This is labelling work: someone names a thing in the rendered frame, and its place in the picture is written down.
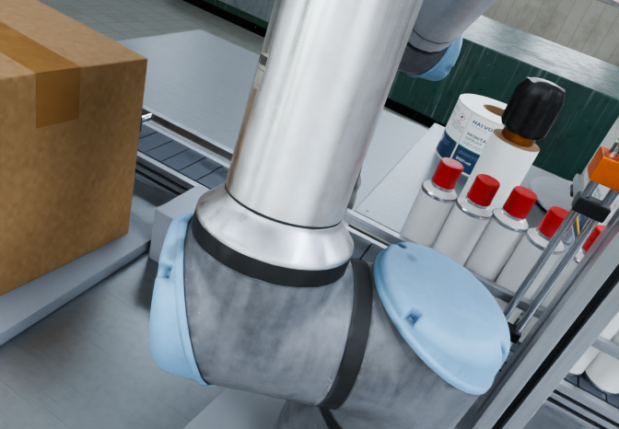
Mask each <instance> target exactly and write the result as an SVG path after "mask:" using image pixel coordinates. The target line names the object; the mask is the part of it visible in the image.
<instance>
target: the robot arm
mask: <svg viewBox="0 0 619 429"><path fill-rule="evenodd" d="M495 1H496V0H274V7H273V10H272V14H271V17H270V20H269V24H268V28H267V31H266V34H265V38H264V41H263V47H262V50H261V54H260V58H259V61H258V64H257V68H256V71H255V75H254V78H253V81H252V85H251V91H250V95H249V98H248V101H247V105H246V109H245V111H244V115H243V119H242V122H241V126H240V129H239V135H238V139H237V142H236V145H235V149H234V152H233V156H232V159H231V162H230V166H229V170H228V175H227V179H226V181H225V182H224V183H223V184H221V185H219V186H217V187H215V188H214V189H211V190H209V191H206V192H205V193H204V194H202V195H201V196H200V198H199V199H198V202H197V204H196V207H195V210H194V213H188V214H178V215H177V216H176V217H175V218H174V219H173V220H172V222H171V224H170V226H169V229H168V232H167V235H166V237H165V240H164V243H163V247H162V251H161V253H160V258H159V262H158V275H157V278H156V280H155V284H154V290H153V296H152V303H151V310H150V321H149V347H150V352H151V355H152V358H153V360H154V362H155V364H156V365H157V366H158V367H159V368H160V369H162V370H163V371H165V372H166V373H168V374H172V375H174V376H178V377H185V378H189V379H192V380H196V381H197V382H198V383H199V384H200V385H202V386H205V387H211V386H212V385H216V386H220V387H225V388H233V389H237V390H242V391H247V392H250V393H255V394H260V395H264V396H268V397H273V398H278V399H282V400H286V403H285V404H284V406H283V408H282V410H281V412H280V414H279V416H278V418H277V420H276V422H275V425H274V429H453V428H454V427H455V426H456V425H457V423H458V422H459V421H460V420H461V418H462V417H463V416H464V414H465V413H466V412H467V411H468V410H469V409H470V408H471V407H472V405H473V404H474V403H475V401H476V400H477V399H478V398H479V396H480V395H481V394H484V393H486V392H487V391H488V390H489V389H490V388H491V386H492V384H493V382H494V376H495V375H496V373H497V372H498V370H499V369H500V367H501V366H502V365H503V364H504V362H505V361H506V359H507V357H508V352H509V348H510V334H509V328H508V323H507V321H506V318H505V316H504V314H503V312H502V310H501V308H500V306H499V305H498V303H497V302H496V300H495V299H494V297H493V296H492V295H491V294H490V292H489V291H488V290H487V289H486V288H485V286H484V285H483V284H482V283H481V282H480V281H479V280H478V279H476V278H475V277H474V276H473V275H472V274H471V273H470V272H469V271H468V270H467V269H465V268H464V267H463V266H461V265H460V264H459V263H458V262H456V261H455V260H453V259H452V258H450V257H449V256H447V255H445V254H443V253H441V252H439V251H437V250H435V249H432V248H430V247H427V246H424V245H421V244H417V243H413V242H399V243H397V244H396V245H395V244H392V245H390V246H389V247H387V248H386V249H385V250H383V251H382V252H380V253H379V254H378V255H377V257H376V259H375V261H374V262H370V261H363V260H359V259H356V258H352V254H353V250H354V242H353V239H352V238H351V236H350V234H349V232H348V230H347V228H346V226H345V223H344V221H343V217H344V214H345V210H346V208H348V209H350V210H352V209H353V207H354V204H355V200H356V193H357V191H358V189H359V187H360V185H361V176H360V173H361V169H362V165H363V162H364V159H365V157H366V154H367V151H368V148H369V145H370V142H371V140H372V137H373V134H374V132H375V130H376V127H377V124H378V122H379V119H380V115H381V113H382V110H383V107H384V105H385V102H386V99H387V97H388V95H389V92H390V89H391V85H392V82H393V79H394V77H395V75H396V72H397V70H398V71H401V72H404V73H406V74H408V75H409V76H412V77H422V78H424V79H428V80H431V81H439V80H441V79H443V78H444V77H445V76H446V75H447V74H448V73H449V72H450V69H451V67H452V66H454V65H455V63H456V61H457V59H458V56H459V54H460V51H461V45H462V33H463V32H464V31H465V30H467V29H468V28H469V27H470V26H471V25H472V24H473V23H474V21H475V20H476V19H477V18H479V17H480V16H481V15H482V14H483V13H484V12H485V11H486V10H487V9H488V8H489V7H490V6H491V5H492V4H493V3H494V2H495Z"/></svg>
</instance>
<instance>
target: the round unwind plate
mask: <svg viewBox="0 0 619 429"><path fill-rule="evenodd" d="M571 184H573V181H570V180H563V179H559V178H555V177H538V178H535V179H533V180H532V181H531V183H530V190H531V191H533V192H534V193H535V194H536V195H537V202H538V203H539V204H540V205H541V206H542V207H543V208H544V209H545V210H546V211H547V212H548V210H549V208H550V207H552V206H557V207H561V208H563V209H565V210H567V211H570V209H571V208H572V207H571V203H572V201H573V197H571V196H570V185H571Z"/></svg>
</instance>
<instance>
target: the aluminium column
mask: <svg viewBox="0 0 619 429"><path fill-rule="evenodd" d="M618 312H619V208H618V209H617V210H616V212H615V213H614V215H613V216H612V218H611V219H610V221H609V222H608V223H607V225H606V226H605V228H604V229H603V230H602V232H601V233H600V234H599V235H598V237H597V238H596V239H595V241H594V242H593V244H592V245H591V246H590V248H589V250H588V251H587V252H586V254H585V255H584V257H583V258H582V259H581V261H580V262H579V263H578V265H577V267H576V268H575V269H574V271H573V272H572V273H571V274H570V275H569V277H568V278H567V280H566V281H565V283H564V284H563V286H562V287H561V288H560V290H559V291H558V292H557V294H556V295H555V297H554V298H553V300H552V301H551V303H550V304H549V305H548V307H547V308H546V310H545V311H544V312H543V314H542V315H541V316H540V317H539V319H538V320H537V321H536V323H535V324H534V326H533V327H532V328H531V330H530V332H529V333H528V334H527V336H526V337H525V339H524V340H523V341H522V343H521V344H520V346H519V347H518V349H517V350H516V351H515V353H514V354H513V355H512V356H511V357H510V359H509V360H508V362H507V363H506V365H505V366H504V368H503V369H502V370H501V372H500V373H499V374H498V376H497V377H496V379H495V380H494V382H493V384H492V386H491V388H490V389H489V390H488V391H487V392H486V393H485V394H484V396H483V397H482V398H481V399H480V401H479V402H478V403H477V405H476V408H475V413H474V417H473V425H472V429H522V428H523V427H524V425H525V424H526V423H527V422H528V421H529V420H530V418H531V417H532V416H533V415H534V414H535V413H536V412H537V411H538V409H539V408H540V407H541V406H542V404H543V403H544V402H545V401H546V399H547V398H548V397H549V396H550V395H551V393H552V392H553V391H554V390H555V388H556V387H557V386H558V385H559V384H560V382H561V381H562V380H563V379H564V377H565V376H566V375H567V374H568V372H569V371H570V370H571V369H572V368H573V366H574V365H575V364H576V363H577V362H578V360H579V359H580V358H581V356H582V355H583V354H584V353H585V352H586V351H587V350H588V349H589V348H590V346H591V345H592V344H593V343H594V342H595V340H596V339H597V338H598V337H599V336H600V334H601V333H602V332H603V330H604V329H605V328H606V327H607V326H608V324H609V323H610V322H611V321H612V320H613V318H614V317H615V316H616V315H617V313H618Z"/></svg>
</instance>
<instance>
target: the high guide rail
mask: <svg viewBox="0 0 619 429"><path fill-rule="evenodd" d="M149 112H150V113H152V114H153V120H151V121H153V122H156V123H158V124H160V125H162V126H164V127H165V128H167V129H169V130H171V131H173V132H174V133H177V134H179V135H181V136H183V137H185V138H187V139H189V140H191V141H193V142H195V143H197V144H198V145H200V146H202V147H204V148H206V149H208V150H210V151H212V152H214V153H216V154H218V155H220V156H222V157H224V158H226V159H228V160H230V161H231V159H232V156H233V152H234V150H232V149H230V148H228V147H226V146H224V145H222V144H220V143H218V142H216V141H214V140H212V139H210V138H208V137H206V136H204V135H202V134H200V133H198V132H196V131H194V130H192V129H190V128H188V127H186V126H184V125H182V124H180V123H178V122H175V121H174V120H172V119H170V118H169V117H167V116H165V115H163V114H161V113H159V112H157V111H155V110H152V109H150V108H149V107H147V106H145V105H143V108H142V115H144V114H147V113H149ZM343 219H344V220H346V221H348V222H350V223H352V224H354V225H356V226H359V227H361V228H363V229H365V230H367V231H368V232H370V233H372V234H374V235H376V236H377V237H379V238H382V239H384V240H386V241H388V242H390V243H391V244H395V245H396V244H397V243H399V242H413V243H416V242H414V241H412V240H411V239H409V238H406V237H404V236H402V235H400V234H398V233H396V232H394V231H392V230H390V229H388V228H387V227H385V226H382V225H380V224H378V223H376V222H374V221H372V220H370V219H368V218H366V217H365V216H363V215H361V214H358V213H356V212H354V211H352V210H350V209H348V208H346V210H345V214H344V217H343ZM464 268H465V267H464ZM465 269H467V268H465ZM467 270H468V271H469V272H470V273H471V274H472V275H473V276H474V277H475V278H476V279H478V280H479V281H480V282H481V283H482V284H483V285H484V286H485V288H486V289H487V290H488V291H489V292H490V294H491V295H492V296H495V297H497V298H499V299H501V300H503V301H505V302H507V303H509V301H510V300H511V298H512V297H513V296H514V295H515V293H514V292H512V291H510V290H508V289H507V288H505V287H503V286H501V285H499V284H497V283H495V282H493V281H491V280H489V279H487V278H485V277H483V276H482V275H480V274H478V273H476V272H473V271H471V270H469V269H467ZM531 302H532V301H531V300H529V299H527V298H525V297H523V298H522V299H521V301H520V302H519V303H518V305H517V306H516V308H518V309H520V310H522V311H524V312H525V311H526V309H527V308H528V307H529V305H530V304H531ZM545 310H546V308H545V307H542V306H539V307H538V309H537V310H536V312H535V313H534V314H533V316H534V317H536V318H537V319H538V318H539V317H540V316H541V315H542V314H543V312H544V311H545ZM591 346H592V347H594V348H596V349H598V350H600V351H602V352H604V353H606V354H608V355H610V356H612V357H614V358H616V359H618V360H619V345H618V344H616V343H614V342H611V341H609V340H607V339H605V338H603V337H602V336H599V337H598V338H597V339H596V340H595V342H594V343H593V344H592V345H591Z"/></svg>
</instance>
